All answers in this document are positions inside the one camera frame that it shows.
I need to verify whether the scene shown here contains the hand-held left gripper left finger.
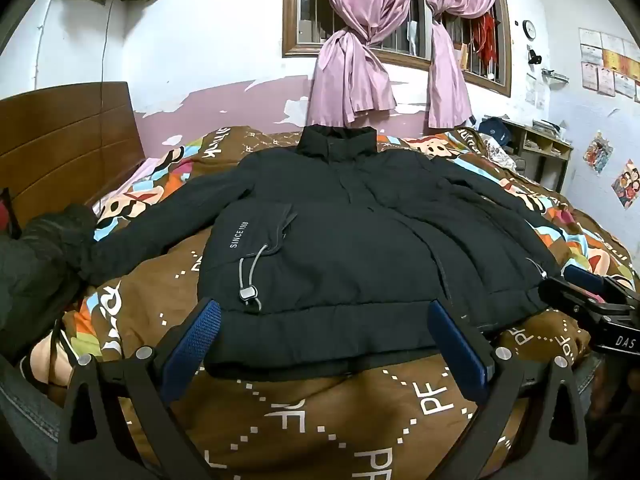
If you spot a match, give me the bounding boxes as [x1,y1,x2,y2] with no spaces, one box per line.
[57,297,223,480]

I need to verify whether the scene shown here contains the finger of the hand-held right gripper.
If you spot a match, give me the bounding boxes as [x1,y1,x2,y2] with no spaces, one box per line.
[538,279,608,315]
[562,264,626,297]

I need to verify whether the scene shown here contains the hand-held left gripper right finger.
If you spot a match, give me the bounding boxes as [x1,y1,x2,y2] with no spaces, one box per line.
[427,299,591,480]

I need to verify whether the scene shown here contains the black padded jacket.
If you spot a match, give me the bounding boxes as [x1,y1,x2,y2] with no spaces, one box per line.
[80,126,563,378]

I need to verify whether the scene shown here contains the brown cartoon printed blanket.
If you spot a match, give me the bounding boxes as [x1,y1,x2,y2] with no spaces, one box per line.
[30,125,640,480]

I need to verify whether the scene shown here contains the wooden desk shelf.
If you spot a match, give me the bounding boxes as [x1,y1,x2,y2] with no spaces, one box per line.
[500,119,575,193]

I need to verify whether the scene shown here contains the floral cloth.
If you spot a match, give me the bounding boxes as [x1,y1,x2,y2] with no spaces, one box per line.
[486,139,519,169]

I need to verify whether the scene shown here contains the stack of papers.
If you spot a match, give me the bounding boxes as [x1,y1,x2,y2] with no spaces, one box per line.
[531,120,569,142]

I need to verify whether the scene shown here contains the navy blue cap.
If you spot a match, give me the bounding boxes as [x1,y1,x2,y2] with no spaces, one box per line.
[477,116,513,151]

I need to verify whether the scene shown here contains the dark green garment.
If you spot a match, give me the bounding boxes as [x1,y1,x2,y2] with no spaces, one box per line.
[0,203,98,361]

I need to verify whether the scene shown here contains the person's jeans leg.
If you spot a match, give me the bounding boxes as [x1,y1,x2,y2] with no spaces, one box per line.
[0,355,68,480]

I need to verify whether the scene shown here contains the red dark pillow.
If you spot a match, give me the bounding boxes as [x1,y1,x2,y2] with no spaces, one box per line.
[0,187,23,241]

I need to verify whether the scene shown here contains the wooden headboard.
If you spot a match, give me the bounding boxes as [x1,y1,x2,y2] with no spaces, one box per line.
[0,81,146,233]

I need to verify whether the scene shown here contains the pink tied curtain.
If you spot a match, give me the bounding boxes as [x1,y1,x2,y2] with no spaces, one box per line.
[425,0,503,128]
[305,0,418,128]

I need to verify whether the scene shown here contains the red hanging cloth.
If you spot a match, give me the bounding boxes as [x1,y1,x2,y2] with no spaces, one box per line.
[475,12,501,68]

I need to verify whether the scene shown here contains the wooden framed barred window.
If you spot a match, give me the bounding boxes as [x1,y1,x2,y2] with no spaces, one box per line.
[281,0,513,98]

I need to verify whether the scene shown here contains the photo wall poster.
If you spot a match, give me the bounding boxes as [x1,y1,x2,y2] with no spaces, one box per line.
[611,159,640,210]

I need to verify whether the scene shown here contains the cartoon wall sticker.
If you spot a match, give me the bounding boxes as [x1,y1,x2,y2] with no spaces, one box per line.
[582,132,615,176]

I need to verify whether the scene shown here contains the white wall papers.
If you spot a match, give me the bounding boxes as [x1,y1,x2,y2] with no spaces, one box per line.
[525,72,548,109]

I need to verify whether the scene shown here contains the group of wall certificates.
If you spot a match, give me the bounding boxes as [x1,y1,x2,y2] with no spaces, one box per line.
[579,27,640,102]

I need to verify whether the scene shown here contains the thin wall cable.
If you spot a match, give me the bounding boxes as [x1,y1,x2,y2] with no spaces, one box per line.
[100,0,108,85]

